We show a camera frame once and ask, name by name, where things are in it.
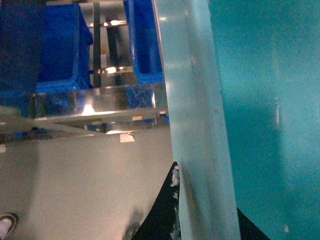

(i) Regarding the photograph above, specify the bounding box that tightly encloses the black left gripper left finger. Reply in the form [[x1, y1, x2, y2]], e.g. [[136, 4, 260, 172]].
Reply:
[[131, 161, 181, 240]]

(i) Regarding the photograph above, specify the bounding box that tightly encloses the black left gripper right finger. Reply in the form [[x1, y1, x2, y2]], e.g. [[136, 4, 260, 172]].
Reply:
[[237, 208, 270, 240]]

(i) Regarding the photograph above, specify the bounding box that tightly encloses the teal plastic bin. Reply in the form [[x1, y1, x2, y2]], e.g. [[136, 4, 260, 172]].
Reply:
[[154, 0, 320, 240]]

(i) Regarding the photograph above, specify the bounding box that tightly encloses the white shoe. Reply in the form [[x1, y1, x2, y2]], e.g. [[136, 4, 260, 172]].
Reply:
[[0, 212, 19, 240]]

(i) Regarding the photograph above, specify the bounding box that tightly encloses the blue bin under table left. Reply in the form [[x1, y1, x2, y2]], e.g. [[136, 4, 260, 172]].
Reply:
[[36, 4, 93, 94]]

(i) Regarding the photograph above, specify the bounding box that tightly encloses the blue bin under table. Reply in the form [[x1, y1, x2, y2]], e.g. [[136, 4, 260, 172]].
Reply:
[[36, 4, 93, 94], [123, 0, 163, 84]]

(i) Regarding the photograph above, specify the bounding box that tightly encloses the blue bin under table centre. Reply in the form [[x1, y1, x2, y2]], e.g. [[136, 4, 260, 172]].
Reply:
[[123, 0, 163, 84]]

